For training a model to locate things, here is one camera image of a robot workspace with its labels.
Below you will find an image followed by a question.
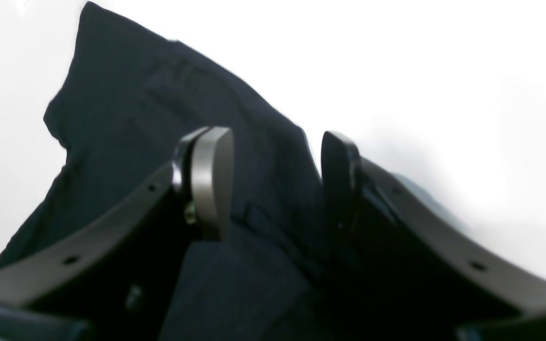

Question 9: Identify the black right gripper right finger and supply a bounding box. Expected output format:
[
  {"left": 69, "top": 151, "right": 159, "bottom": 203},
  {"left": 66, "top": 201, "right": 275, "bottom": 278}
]
[{"left": 321, "top": 131, "right": 546, "bottom": 341}]

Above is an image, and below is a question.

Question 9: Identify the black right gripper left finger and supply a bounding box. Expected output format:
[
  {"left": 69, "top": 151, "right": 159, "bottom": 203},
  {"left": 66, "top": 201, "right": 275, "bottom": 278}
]
[{"left": 0, "top": 127, "right": 234, "bottom": 341}]

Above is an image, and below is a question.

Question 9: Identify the black T-shirt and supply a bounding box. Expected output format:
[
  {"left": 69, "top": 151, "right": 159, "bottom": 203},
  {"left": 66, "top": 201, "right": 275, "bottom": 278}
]
[{"left": 0, "top": 1, "right": 340, "bottom": 341}]

